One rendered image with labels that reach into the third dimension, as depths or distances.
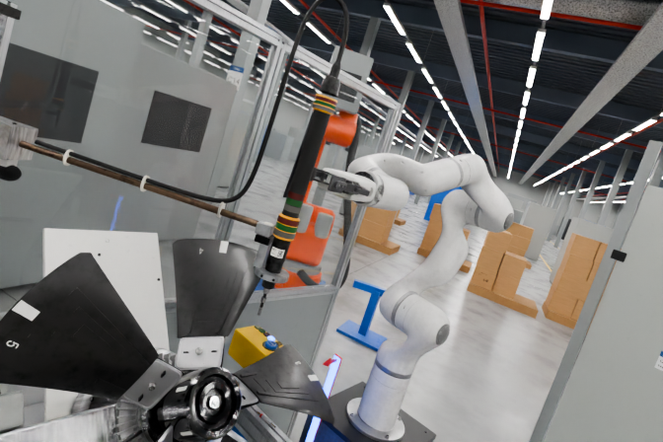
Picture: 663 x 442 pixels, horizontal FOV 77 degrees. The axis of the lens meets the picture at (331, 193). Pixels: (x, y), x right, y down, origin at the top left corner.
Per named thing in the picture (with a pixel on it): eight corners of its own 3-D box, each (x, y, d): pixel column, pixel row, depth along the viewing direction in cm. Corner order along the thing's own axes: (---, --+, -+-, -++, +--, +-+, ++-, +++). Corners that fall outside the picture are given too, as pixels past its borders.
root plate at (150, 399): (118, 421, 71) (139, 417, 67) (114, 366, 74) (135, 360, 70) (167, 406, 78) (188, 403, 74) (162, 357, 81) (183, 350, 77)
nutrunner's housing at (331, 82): (256, 287, 81) (327, 57, 77) (260, 281, 85) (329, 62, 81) (274, 293, 81) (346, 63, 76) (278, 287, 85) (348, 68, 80)
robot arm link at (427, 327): (392, 354, 138) (414, 287, 135) (436, 389, 124) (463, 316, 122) (367, 357, 130) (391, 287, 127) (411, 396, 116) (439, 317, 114)
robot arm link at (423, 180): (428, 137, 123) (349, 152, 105) (468, 171, 114) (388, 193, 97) (416, 161, 128) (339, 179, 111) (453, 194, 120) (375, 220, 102)
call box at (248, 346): (225, 357, 135) (235, 328, 134) (250, 351, 143) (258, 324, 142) (256, 386, 125) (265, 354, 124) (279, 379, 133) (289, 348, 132)
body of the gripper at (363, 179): (376, 209, 95) (346, 205, 86) (342, 196, 101) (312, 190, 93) (386, 179, 94) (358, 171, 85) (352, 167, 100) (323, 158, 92)
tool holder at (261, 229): (239, 271, 80) (254, 223, 79) (250, 262, 87) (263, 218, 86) (283, 287, 79) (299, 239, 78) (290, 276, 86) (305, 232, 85)
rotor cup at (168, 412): (145, 465, 73) (186, 463, 66) (138, 377, 78) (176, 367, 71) (214, 436, 85) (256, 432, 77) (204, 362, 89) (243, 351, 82)
